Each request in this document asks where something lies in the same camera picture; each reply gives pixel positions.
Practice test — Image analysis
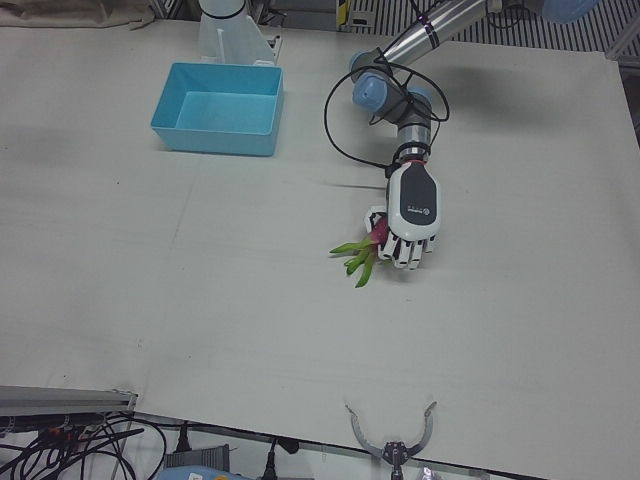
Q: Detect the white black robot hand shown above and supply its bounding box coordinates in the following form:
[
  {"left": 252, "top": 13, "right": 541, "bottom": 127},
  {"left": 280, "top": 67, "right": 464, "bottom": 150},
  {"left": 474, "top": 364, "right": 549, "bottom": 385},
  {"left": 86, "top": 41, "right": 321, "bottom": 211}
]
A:
[{"left": 362, "top": 160, "right": 444, "bottom": 272}]

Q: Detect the pink dragon fruit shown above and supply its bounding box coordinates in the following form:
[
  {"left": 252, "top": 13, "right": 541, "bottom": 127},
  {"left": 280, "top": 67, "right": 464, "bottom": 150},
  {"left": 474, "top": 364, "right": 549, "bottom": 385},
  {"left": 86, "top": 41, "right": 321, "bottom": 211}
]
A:
[{"left": 328, "top": 217, "right": 394, "bottom": 290}]

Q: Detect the light blue plastic bin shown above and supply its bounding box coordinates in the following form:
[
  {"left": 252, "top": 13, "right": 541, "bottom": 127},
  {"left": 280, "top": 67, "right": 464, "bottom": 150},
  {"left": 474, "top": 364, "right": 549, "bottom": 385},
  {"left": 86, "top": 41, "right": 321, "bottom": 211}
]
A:
[{"left": 149, "top": 61, "right": 286, "bottom": 158}]

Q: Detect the grey metal claw tool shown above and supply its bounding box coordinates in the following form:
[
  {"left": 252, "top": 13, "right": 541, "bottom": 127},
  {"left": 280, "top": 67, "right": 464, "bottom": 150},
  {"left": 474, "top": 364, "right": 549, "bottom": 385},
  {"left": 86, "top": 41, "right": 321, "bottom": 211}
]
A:
[{"left": 344, "top": 399, "right": 438, "bottom": 480}]

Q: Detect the grey blue teach pendant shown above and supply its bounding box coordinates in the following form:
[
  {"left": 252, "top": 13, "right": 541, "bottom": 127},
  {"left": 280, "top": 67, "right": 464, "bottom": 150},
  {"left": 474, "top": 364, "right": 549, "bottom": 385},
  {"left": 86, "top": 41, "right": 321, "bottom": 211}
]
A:
[{"left": 160, "top": 443, "right": 239, "bottom": 480}]

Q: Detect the beige cloth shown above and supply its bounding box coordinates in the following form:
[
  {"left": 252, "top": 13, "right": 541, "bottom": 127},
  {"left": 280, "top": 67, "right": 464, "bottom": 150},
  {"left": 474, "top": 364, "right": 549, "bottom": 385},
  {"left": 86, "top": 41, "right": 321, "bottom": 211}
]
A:
[{"left": 0, "top": 0, "right": 167, "bottom": 32}]

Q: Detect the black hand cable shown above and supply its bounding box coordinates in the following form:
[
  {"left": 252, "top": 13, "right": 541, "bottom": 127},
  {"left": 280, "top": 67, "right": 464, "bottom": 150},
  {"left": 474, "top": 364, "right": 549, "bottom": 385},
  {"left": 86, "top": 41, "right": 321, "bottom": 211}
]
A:
[{"left": 322, "top": 46, "right": 452, "bottom": 177}]

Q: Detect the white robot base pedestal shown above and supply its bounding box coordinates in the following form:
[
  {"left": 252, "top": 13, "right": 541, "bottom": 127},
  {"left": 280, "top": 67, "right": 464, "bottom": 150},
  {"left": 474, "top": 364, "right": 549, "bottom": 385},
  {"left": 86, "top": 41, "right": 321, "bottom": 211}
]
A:
[{"left": 197, "top": 0, "right": 284, "bottom": 69}]

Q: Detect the thick black cable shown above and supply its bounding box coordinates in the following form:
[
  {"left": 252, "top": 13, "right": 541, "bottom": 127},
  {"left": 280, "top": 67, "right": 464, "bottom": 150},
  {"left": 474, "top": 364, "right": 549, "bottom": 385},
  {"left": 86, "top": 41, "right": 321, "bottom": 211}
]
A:
[{"left": 0, "top": 417, "right": 169, "bottom": 480}]

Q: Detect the aluminium profile rail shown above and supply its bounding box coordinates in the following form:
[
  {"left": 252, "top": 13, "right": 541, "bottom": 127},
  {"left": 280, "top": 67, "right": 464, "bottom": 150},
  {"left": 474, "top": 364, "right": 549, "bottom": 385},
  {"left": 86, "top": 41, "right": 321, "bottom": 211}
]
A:
[{"left": 0, "top": 384, "right": 140, "bottom": 417}]

